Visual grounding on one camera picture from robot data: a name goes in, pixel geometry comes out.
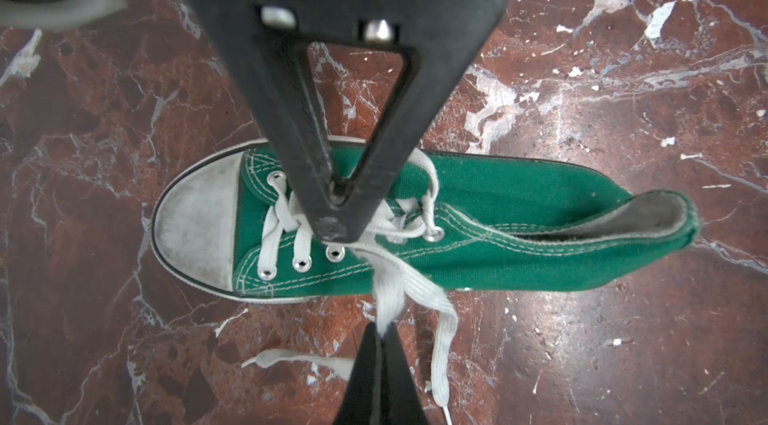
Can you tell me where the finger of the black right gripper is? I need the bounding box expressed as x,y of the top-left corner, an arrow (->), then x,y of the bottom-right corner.
185,0 -> 508,243

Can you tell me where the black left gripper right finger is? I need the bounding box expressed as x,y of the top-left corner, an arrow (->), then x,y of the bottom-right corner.
380,324 -> 428,425

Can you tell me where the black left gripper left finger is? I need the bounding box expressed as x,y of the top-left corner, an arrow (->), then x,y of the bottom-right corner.
333,323 -> 381,425

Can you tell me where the white shoelace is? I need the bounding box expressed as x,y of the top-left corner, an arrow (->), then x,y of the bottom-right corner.
234,150 -> 458,409

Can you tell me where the green canvas sneaker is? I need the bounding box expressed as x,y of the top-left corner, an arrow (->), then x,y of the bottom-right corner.
152,139 -> 701,303

